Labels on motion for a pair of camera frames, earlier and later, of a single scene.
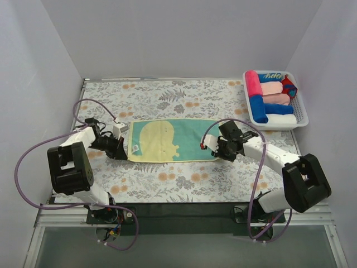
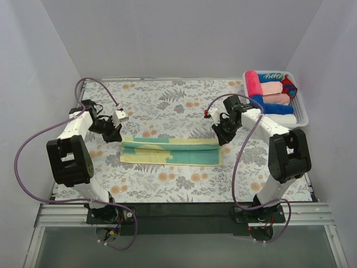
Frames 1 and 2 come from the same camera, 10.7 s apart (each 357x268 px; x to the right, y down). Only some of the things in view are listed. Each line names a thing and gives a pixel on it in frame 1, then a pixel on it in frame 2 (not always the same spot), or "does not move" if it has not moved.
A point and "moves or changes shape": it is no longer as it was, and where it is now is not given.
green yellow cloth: [175, 139] moves or changes shape
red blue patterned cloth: [289, 87] does not move
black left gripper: [115, 146] → [110, 133]
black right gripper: [221, 149] → [223, 133]
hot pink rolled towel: [253, 84] does not move
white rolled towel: [279, 119] does not move
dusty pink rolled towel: [283, 99] does not move
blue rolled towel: [278, 109] does not move
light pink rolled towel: [270, 88] does not move
